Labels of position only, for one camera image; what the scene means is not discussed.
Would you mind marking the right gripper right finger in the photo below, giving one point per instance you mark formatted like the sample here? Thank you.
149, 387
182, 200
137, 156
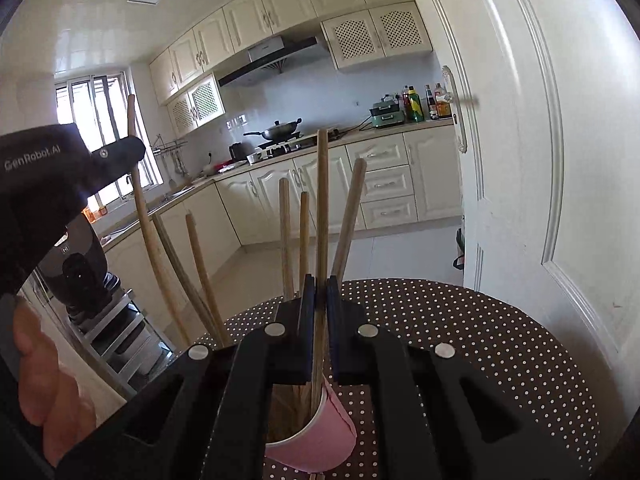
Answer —
365, 353

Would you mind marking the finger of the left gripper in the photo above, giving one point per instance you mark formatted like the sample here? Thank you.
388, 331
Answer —
101, 168

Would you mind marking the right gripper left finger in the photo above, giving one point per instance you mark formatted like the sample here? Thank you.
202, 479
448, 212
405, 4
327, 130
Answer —
204, 417

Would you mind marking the kitchen window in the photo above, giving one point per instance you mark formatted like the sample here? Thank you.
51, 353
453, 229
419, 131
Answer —
97, 104

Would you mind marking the lower kitchen cabinets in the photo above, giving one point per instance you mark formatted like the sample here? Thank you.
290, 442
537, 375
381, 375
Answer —
407, 222

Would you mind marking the kitchen cabinets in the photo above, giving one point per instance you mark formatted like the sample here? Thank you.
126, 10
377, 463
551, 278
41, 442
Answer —
407, 222
185, 75

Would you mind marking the upper kitchen cabinets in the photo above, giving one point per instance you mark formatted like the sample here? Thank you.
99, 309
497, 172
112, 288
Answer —
185, 75

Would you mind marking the person left hand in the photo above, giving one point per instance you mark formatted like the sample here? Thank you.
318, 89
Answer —
49, 395

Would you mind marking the brown polka dot tablecloth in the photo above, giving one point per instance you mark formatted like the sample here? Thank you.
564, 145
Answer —
522, 409

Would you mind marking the pink cylindrical cup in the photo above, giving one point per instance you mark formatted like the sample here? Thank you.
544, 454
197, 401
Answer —
324, 443

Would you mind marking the metal storage rack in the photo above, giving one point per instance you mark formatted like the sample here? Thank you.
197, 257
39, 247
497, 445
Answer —
121, 344

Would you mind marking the black appliance on rack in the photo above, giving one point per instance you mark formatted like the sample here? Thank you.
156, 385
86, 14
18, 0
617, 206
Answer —
75, 272

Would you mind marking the black kettle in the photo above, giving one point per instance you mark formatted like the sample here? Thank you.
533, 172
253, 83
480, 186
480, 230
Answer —
237, 151

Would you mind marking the black wok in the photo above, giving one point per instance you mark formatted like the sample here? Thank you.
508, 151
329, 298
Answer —
277, 132

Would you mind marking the black range hood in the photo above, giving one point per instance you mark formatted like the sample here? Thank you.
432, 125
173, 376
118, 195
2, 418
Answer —
293, 55

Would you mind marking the gas stove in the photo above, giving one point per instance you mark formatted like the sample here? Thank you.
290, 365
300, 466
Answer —
269, 150

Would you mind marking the green electric cooker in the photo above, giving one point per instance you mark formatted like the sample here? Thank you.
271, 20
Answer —
387, 113

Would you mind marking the green yellow bottle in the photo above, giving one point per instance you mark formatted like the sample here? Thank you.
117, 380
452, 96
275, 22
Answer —
417, 112

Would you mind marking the orange oil bottle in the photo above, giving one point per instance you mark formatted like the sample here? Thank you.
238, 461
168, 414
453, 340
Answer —
443, 107

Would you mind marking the dark sauce bottle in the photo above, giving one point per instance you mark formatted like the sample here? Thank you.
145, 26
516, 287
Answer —
431, 103

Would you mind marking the white door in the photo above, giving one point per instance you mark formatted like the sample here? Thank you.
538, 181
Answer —
551, 203

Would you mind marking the silver door handle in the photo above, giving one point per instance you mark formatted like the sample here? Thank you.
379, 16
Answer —
462, 108

